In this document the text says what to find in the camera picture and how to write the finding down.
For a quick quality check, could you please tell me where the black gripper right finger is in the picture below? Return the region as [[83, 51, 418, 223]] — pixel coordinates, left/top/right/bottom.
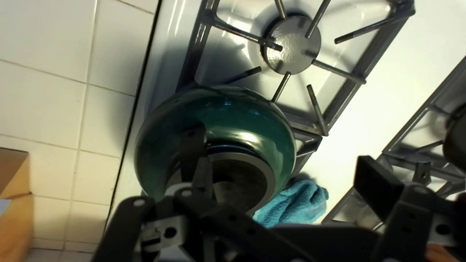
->
[[353, 154, 466, 262]]

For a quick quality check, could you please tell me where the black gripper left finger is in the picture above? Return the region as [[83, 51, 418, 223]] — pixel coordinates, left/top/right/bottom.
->
[[92, 154, 293, 262]]

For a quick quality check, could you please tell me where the dark green tea kettle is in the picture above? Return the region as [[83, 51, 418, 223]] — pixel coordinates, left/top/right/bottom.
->
[[134, 86, 297, 215]]

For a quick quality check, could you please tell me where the teal blue cloth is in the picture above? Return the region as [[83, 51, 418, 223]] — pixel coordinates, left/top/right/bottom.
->
[[252, 173, 331, 230]]

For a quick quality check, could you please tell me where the white gas stove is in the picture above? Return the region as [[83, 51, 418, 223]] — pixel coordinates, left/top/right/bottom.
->
[[104, 0, 466, 262]]

